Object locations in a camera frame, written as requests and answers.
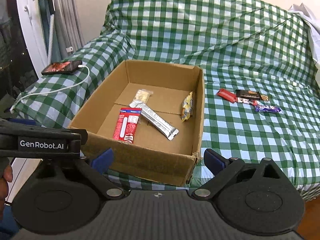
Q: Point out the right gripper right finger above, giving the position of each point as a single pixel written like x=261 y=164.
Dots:
x=253 y=198

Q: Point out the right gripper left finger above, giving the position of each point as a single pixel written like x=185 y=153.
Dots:
x=64 y=194

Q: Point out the purple chocolate bar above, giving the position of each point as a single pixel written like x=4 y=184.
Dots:
x=267 y=108

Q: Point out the red white snack packet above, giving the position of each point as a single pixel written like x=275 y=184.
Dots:
x=126 y=124

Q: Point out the red white kitkat bar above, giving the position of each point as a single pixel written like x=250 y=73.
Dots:
x=247 y=101

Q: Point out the small orange candy bar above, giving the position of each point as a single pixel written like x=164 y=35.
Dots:
x=264 y=97

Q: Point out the small red chocolate bar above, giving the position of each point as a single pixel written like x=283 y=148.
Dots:
x=227 y=95

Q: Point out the dark brown chocolate bar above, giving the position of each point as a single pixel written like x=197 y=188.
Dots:
x=248 y=94

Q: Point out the yellow snack packet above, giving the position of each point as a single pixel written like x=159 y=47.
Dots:
x=187 y=107

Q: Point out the silver foil bar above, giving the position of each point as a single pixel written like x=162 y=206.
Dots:
x=164 y=127

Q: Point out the beige nougat bar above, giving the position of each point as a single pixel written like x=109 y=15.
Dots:
x=143 y=95

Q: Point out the person's left hand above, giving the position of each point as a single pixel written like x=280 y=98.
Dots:
x=7 y=178

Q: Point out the black smartphone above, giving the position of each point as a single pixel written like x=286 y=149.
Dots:
x=67 y=67

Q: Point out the green checkered sofa cover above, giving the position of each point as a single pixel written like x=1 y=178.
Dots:
x=239 y=44

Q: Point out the grey curtain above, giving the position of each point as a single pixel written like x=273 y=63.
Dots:
x=65 y=36

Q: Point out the brown cardboard box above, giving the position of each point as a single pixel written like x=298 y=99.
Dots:
x=151 y=156

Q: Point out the white cloth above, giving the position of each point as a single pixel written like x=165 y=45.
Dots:
x=310 y=19

